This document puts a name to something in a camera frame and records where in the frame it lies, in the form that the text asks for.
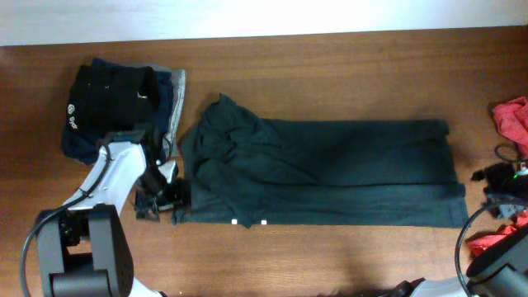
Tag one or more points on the folded black garment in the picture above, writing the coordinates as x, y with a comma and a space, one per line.
105, 99

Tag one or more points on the folded grey garment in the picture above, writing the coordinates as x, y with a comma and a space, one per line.
172, 88

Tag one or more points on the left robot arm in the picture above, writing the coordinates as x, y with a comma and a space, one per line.
82, 247

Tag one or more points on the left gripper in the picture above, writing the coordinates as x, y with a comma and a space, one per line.
180, 199

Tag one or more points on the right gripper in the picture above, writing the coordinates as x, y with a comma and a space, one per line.
492, 176

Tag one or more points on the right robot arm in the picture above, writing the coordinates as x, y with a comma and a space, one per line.
500, 268

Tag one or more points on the folded navy garment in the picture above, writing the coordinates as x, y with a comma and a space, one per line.
84, 146

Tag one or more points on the dark green Nike t-shirt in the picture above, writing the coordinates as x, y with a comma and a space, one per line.
249, 170

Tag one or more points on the red t-shirt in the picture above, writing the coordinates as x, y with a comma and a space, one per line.
511, 121

